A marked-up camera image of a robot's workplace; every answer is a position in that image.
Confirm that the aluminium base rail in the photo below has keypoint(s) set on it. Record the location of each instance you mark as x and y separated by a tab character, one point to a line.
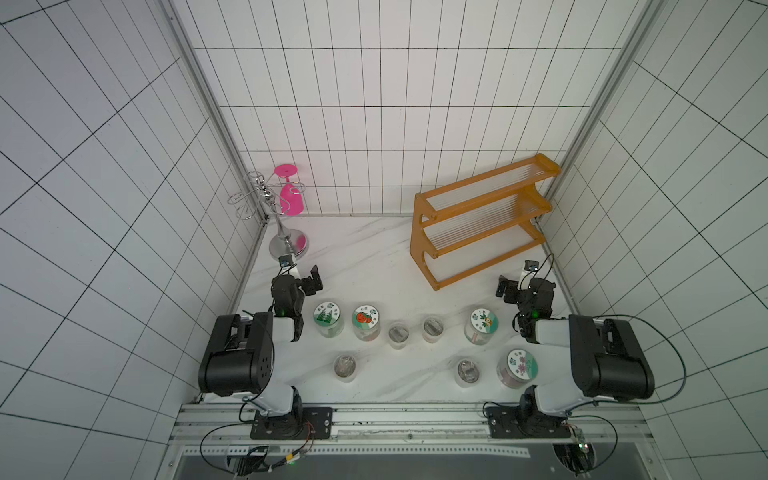
409	440

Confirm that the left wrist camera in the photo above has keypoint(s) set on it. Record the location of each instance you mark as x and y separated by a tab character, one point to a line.
286	264

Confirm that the jar with strawberry lid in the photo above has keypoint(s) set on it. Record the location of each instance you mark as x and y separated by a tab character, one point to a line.
366	322

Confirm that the orange wooden three-tier shelf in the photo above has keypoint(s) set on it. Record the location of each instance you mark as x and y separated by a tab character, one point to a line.
454	216

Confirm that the jar with green tree lid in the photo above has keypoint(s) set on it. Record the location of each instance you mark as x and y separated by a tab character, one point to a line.
327	318

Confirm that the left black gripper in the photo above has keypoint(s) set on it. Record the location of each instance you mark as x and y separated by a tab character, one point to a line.
307	282

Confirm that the jar with pink flower lid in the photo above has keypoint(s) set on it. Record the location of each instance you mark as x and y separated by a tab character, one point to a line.
517	368

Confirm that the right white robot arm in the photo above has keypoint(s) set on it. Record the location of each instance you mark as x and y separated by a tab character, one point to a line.
606	360

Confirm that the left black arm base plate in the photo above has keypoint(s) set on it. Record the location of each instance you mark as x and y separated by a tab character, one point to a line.
307	422

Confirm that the small clear seed container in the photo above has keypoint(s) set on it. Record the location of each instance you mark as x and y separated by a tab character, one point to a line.
345	368
466	373
432	329
398	335

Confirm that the chrome glass holder stand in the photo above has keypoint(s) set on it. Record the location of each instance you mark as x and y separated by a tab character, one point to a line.
262	196

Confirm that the pink plastic wine glass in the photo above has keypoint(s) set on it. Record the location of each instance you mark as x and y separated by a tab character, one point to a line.
291	193

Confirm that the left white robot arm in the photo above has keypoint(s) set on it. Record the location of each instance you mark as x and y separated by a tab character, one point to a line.
240	360

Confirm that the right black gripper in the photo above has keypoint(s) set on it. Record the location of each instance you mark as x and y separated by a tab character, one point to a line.
512	292

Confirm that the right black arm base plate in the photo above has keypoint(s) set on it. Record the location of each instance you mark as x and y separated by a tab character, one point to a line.
509	422

